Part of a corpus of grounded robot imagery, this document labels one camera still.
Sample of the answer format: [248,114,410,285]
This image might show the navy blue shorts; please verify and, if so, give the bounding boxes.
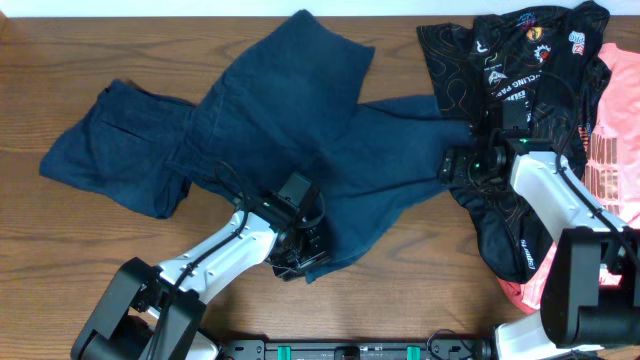
[168,10,471,282]
[39,80,195,219]

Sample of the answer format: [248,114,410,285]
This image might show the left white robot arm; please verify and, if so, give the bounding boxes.
[71,199,330,359]

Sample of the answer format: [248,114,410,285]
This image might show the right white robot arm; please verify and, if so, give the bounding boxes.
[439,138,639,359]

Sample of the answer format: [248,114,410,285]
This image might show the black printed cycling jersey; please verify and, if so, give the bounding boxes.
[417,1,611,284]

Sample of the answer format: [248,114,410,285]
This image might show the folded navy blue shorts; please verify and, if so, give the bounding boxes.
[39,80,195,219]

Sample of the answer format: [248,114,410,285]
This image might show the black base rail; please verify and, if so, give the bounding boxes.
[218,329,498,360]

